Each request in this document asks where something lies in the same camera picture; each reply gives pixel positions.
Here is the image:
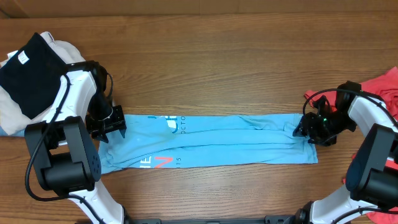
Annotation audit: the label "folded beige garment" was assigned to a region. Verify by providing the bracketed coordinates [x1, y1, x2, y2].
[1, 32, 85, 136]

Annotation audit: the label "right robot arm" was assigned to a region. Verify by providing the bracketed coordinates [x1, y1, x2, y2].
[286, 81, 397, 223]

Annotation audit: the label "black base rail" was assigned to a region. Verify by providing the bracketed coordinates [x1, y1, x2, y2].
[126, 215, 310, 224]

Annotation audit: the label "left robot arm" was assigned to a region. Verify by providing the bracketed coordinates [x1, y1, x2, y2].
[24, 60, 133, 223]

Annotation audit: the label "red t-shirt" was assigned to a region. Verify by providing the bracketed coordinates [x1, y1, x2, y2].
[309, 67, 397, 224]

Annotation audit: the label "folded blue jeans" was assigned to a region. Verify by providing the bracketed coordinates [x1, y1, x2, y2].
[0, 127, 26, 138]

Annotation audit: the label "folded black shirt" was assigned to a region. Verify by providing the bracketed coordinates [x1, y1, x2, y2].
[1, 33, 67, 119]

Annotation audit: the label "light blue t-shirt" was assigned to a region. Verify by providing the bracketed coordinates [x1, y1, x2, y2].
[99, 113, 318, 174]

